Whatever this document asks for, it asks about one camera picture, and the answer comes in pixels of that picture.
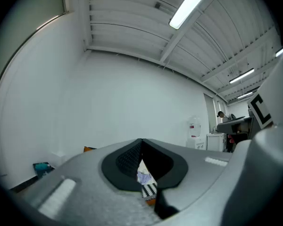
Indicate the small grey ceiling box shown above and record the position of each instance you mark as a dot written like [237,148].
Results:
[157,5]

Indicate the teal box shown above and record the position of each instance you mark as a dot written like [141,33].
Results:
[43,169]

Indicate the white lavender clothes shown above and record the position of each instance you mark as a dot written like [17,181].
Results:
[144,178]

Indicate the red object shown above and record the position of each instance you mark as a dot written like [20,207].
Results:
[231,138]

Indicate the grey table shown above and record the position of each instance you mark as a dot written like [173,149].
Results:
[228,126]

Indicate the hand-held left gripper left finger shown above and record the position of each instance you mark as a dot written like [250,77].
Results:
[85,196]

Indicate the long ceiling tube light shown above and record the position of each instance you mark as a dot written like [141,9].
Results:
[281,51]
[188,6]
[245,95]
[241,75]

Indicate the white water dispenser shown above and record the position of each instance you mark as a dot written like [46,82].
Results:
[197,143]

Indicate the black white patterned basket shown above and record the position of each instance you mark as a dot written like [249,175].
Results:
[149,191]

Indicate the orange object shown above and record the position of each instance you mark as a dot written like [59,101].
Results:
[89,149]

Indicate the clear water bottle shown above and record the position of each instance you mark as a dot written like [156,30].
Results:
[194,126]

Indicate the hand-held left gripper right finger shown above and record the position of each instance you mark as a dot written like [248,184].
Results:
[193,173]

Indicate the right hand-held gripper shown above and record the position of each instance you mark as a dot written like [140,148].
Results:
[261,173]

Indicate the white cabinet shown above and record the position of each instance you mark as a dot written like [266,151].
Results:
[215,142]

